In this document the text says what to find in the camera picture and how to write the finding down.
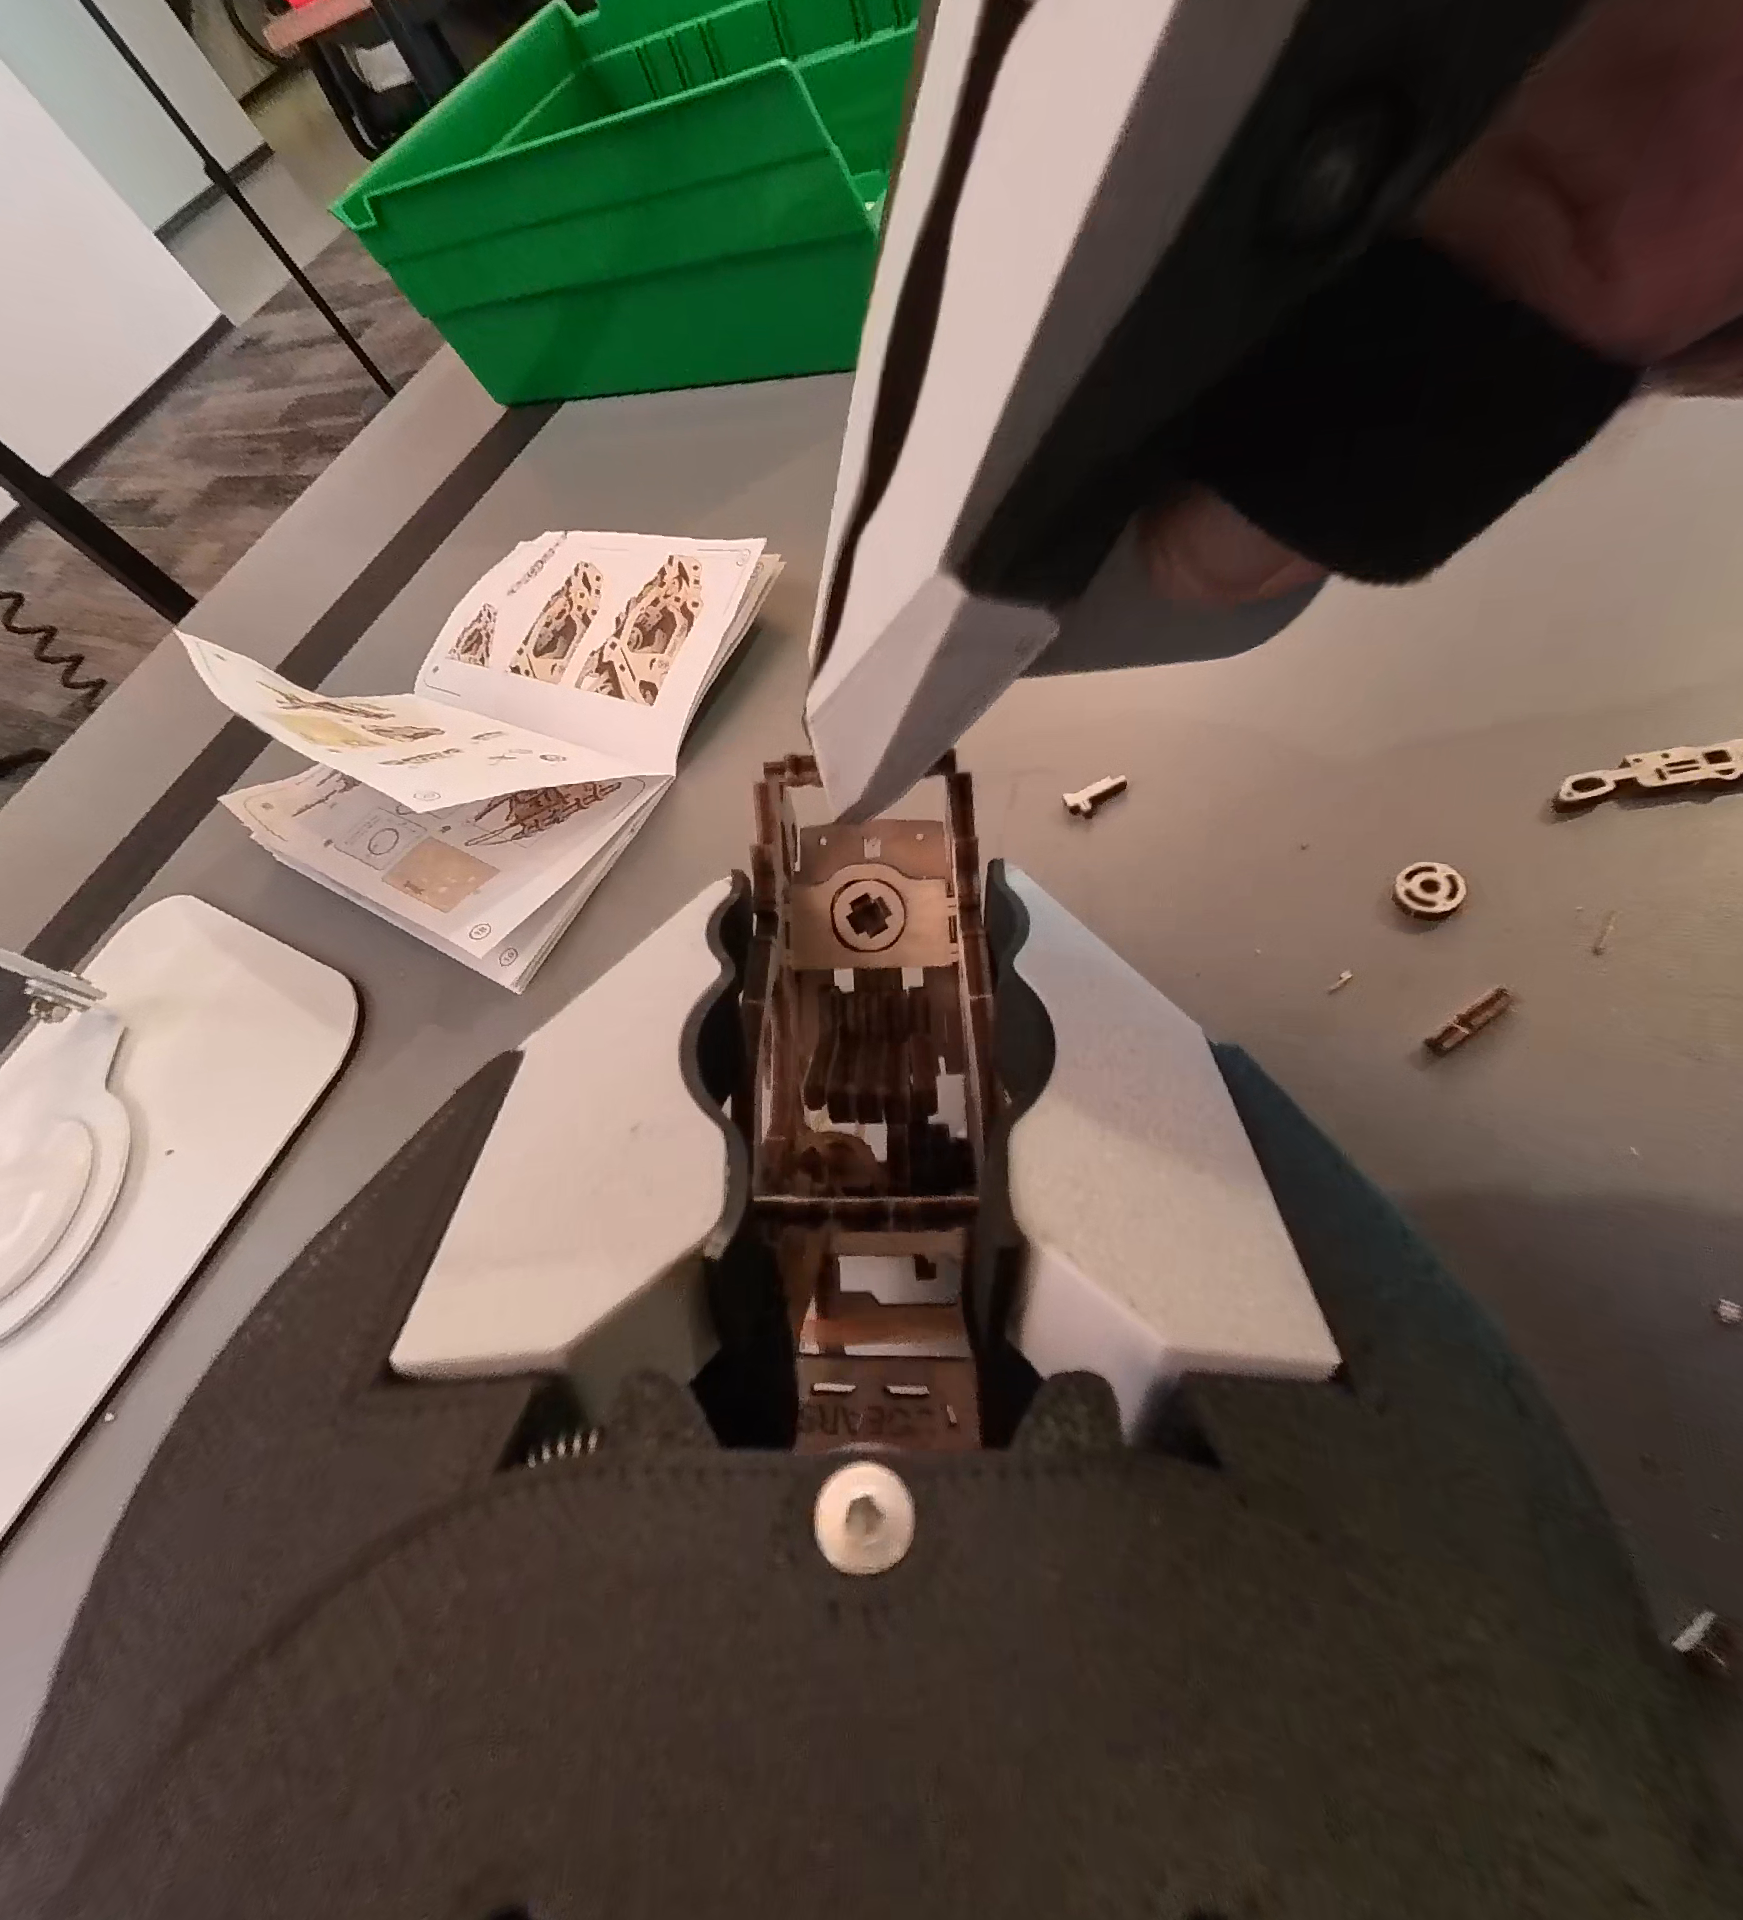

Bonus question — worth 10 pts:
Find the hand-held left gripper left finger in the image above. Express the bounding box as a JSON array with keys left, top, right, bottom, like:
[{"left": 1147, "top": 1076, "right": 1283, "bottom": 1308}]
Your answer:
[{"left": 391, "top": 874, "right": 755, "bottom": 1381}]

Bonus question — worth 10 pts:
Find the wooden model car chassis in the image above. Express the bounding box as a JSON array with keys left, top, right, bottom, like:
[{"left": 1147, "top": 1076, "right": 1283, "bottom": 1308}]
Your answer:
[{"left": 744, "top": 748, "right": 1003, "bottom": 1460}]

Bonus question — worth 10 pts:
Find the small wooden bar part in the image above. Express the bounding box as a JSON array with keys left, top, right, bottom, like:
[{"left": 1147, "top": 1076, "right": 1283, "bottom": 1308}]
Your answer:
[{"left": 1421, "top": 984, "right": 1517, "bottom": 1058}]

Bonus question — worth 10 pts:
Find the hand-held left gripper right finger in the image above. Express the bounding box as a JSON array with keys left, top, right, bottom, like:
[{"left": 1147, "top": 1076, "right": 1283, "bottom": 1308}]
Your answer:
[{"left": 983, "top": 859, "right": 1342, "bottom": 1443}]

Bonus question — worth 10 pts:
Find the white instruction booklet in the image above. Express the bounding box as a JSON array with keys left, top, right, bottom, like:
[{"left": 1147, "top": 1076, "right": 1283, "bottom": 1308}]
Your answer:
[{"left": 176, "top": 529, "right": 788, "bottom": 996}]

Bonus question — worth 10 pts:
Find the black coiled cable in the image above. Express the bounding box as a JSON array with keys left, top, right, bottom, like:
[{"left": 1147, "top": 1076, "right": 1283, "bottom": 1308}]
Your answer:
[{"left": 0, "top": 507, "right": 111, "bottom": 704}]

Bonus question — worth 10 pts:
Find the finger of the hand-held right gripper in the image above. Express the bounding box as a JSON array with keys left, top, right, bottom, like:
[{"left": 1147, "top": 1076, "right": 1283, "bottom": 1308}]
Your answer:
[
  {"left": 808, "top": 0, "right": 1266, "bottom": 828},
  {"left": 805, "top": 0, "right": 973, "bottom": 710}
]

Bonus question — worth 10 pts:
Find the green plastic bin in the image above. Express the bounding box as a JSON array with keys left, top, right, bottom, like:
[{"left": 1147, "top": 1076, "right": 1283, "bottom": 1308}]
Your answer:
[{"left": 332, "top": 0, "right": 921, "bottom": 407}]

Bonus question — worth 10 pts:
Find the long holed wooden strip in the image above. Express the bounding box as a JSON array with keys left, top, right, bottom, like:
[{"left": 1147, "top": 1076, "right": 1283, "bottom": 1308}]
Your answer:
[{"left": 1552, "top": 725, "right": 1743, "bottom": 815}]

